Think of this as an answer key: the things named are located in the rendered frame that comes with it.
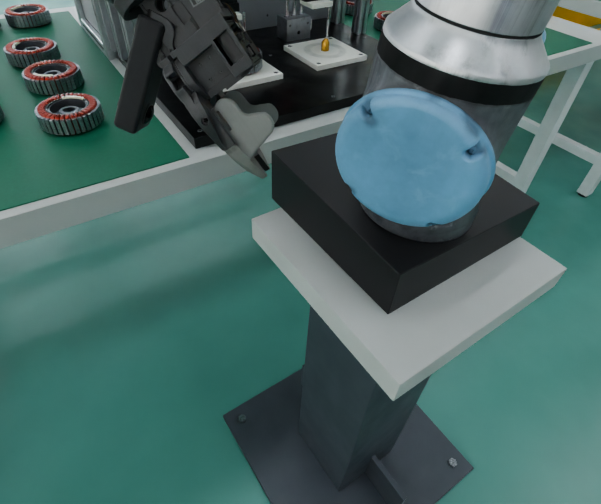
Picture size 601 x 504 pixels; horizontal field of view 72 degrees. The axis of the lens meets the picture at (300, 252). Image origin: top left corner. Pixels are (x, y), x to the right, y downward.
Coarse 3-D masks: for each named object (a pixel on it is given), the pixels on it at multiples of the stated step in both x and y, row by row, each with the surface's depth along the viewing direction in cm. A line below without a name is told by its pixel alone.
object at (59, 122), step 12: (60, 96) 80; (72, 96) 79; (84, 96) 80; (36, 108) 76; (48, 108) 77; (60, 108) 80; (72, 108) 79; (84, 108) 76; (96, 108) 78; (48, 120) 74; (60, 120) 74; (72, 120) 74; (84, 120) 75; (96, 120) 78; (48, 132) 76; (60, 132) 75; (72, 132) 76; (84, 132) 77
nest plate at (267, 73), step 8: (264, 64) 96; (256, 72) 92; (264, 72) 92; (272, 72) 93; (280, 72) 93; (240, 80) 89; (248, 80) 89; (256, 80) 90; (264, 80) 91; (272, 80) 92; (232, 88) 88
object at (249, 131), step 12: (216, 108) 42; (228, 108) 42; (228, 120) 43; (240, 120) 43; (252, 120) 43; (264, 120) 43; (228, 132) 43; (240, 132) 43; (252, 132) 43; (264, 132) 43; (240, 144) 44; (252, 144) 44; (240, 156) 44; (252, 156) 46; (252, 168) 45
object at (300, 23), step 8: (280, 16) 108; (288, 16) 108; (296, 16) 108; (304, 16) 109; (280, 24) 109; (288, 24) 107; (296, 24) 108; (304, 24) 110; (280, 32) 111; (288, 32) 108; (296, 32) 110; (304, 32) 111; (288, 40) 110
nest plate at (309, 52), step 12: (288, 48) 104; (300, 48) 104; (312, 48) 104; (336, 48) 105; (348, 48) 105; (300, 60) 101; (312, 60) 99; (324, 60) 99; (336, 60) 99; (348, 60) 100; (360, 60) 102
